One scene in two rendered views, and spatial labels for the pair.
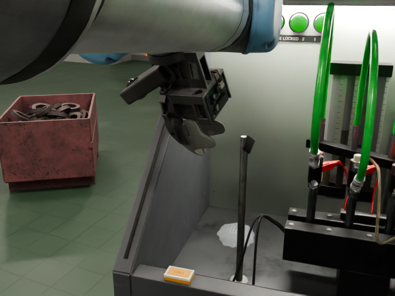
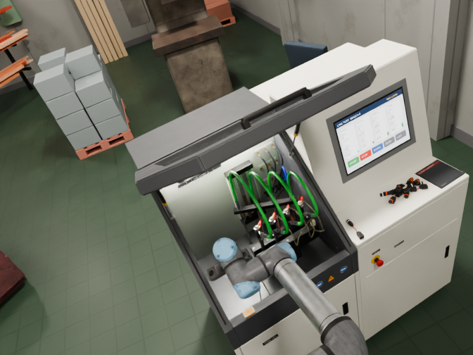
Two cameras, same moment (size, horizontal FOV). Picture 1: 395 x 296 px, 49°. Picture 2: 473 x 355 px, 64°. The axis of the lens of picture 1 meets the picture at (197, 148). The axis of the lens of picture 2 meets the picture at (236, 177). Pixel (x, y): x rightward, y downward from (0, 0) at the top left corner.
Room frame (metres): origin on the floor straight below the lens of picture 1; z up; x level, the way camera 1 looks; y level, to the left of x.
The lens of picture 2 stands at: (-0.17, 0.43, 2.41)
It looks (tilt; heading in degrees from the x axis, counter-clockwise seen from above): 38 degrees down; 327
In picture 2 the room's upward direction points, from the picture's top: 18 degrees counter-clockwise
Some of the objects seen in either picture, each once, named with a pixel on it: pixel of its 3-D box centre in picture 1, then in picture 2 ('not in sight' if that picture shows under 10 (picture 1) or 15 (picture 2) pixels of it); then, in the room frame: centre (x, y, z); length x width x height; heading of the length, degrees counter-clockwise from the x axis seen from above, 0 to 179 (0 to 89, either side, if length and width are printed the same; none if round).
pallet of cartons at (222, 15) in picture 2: not in sight; (203, 17); (6.53, -4.38, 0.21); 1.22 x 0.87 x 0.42; 65
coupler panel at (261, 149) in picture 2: not in sight; (269, 165); (1.02, -0.56, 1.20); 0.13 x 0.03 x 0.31; 73
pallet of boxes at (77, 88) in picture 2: not in sight; (86, 96); (4.94, -0.99, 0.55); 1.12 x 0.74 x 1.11; 155
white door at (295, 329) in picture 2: not in sight; (307, 344); (0.60, -0.17, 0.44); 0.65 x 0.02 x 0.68; 73
